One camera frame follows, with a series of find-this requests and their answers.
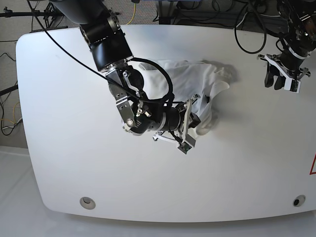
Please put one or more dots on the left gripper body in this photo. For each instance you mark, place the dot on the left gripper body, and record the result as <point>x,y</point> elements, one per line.
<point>278,68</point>

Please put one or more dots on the black tripod stand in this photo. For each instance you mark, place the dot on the black tripod stand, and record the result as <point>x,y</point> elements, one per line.
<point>50,15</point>

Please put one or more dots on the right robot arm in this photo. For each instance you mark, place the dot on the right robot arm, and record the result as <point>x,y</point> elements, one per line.
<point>111,53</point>

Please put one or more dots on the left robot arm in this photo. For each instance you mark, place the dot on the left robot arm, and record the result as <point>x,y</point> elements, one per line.
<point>299,40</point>

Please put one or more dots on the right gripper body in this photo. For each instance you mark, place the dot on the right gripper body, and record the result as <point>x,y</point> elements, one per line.
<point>174,122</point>

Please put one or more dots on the black equipment base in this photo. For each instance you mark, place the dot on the black equipment base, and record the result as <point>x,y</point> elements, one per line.
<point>222,13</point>

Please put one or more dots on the left table cable grommet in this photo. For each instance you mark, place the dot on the left table cable grommet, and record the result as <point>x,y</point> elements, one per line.
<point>87,203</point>

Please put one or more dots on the right table cable grommet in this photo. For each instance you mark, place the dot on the right table cable grommet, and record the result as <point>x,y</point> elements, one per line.
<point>299,200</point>

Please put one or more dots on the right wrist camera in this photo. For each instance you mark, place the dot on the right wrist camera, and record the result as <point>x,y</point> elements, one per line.
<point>187,143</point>

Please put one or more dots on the table cable grommet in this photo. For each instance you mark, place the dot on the table cable grommet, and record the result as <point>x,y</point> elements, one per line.
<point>299,200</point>
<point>87,203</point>

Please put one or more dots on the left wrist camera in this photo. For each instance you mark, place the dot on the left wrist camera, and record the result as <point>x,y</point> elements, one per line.
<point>292,85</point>

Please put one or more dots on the white printed T-shirt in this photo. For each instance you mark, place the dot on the white printed T-shirt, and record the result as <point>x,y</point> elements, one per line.
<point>204,78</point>

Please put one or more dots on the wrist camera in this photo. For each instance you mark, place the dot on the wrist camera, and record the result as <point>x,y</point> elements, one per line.
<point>187,143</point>
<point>292,85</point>

